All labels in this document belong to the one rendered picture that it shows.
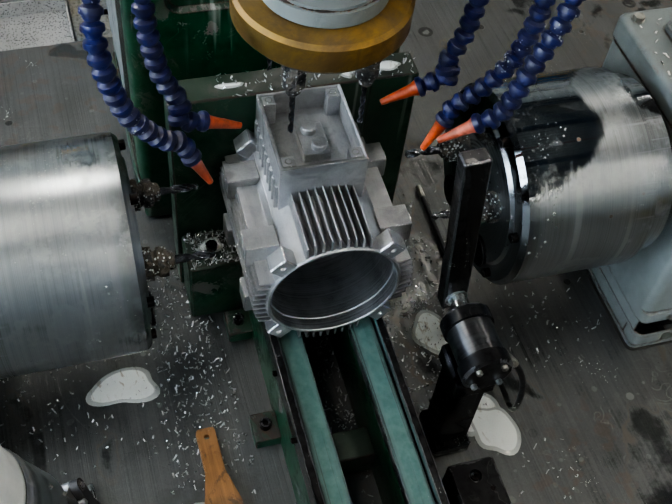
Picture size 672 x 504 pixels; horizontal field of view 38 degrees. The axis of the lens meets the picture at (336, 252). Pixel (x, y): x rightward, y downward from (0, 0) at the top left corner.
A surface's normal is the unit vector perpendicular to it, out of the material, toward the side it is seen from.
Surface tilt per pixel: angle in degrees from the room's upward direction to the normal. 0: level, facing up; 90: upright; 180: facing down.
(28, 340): 81
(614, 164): 39
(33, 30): 0
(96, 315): 73
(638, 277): 90
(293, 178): 90
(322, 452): 0
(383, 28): 0
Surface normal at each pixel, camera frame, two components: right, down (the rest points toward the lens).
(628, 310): -0.96, 0.17
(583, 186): 0.26, 0.15
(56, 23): 0.08, -0.60
